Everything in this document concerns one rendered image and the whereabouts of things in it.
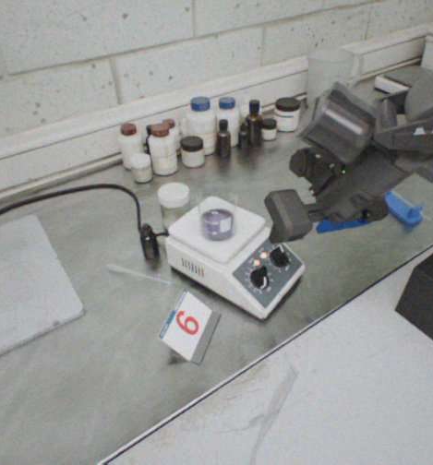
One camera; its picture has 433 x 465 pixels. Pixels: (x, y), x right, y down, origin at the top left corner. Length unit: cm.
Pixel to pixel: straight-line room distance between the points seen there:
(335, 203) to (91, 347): 40
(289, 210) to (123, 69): 64
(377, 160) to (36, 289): 55
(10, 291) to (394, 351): 60
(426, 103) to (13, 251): 68
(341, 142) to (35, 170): 71
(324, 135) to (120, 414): 41
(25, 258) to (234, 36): 76
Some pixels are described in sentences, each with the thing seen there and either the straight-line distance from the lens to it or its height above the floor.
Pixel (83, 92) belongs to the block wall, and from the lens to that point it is 98.
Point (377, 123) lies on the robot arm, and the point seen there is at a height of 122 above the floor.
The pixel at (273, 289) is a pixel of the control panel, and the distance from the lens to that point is 60.
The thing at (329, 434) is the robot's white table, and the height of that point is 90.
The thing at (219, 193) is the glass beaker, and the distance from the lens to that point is 60.
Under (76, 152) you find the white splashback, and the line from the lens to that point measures 97.
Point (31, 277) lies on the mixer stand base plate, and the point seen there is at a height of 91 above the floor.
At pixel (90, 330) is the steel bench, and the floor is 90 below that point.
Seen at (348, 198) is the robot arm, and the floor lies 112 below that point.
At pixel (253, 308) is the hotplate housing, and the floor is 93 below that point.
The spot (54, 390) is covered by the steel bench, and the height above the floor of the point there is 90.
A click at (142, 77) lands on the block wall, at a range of 102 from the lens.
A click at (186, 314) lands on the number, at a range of 58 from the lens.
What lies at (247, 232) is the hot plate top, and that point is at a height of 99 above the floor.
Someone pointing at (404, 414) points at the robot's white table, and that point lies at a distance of 58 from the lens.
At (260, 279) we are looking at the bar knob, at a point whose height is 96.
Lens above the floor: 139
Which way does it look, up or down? 41 degrees down
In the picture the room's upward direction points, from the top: 2 degrees counter-clockwise
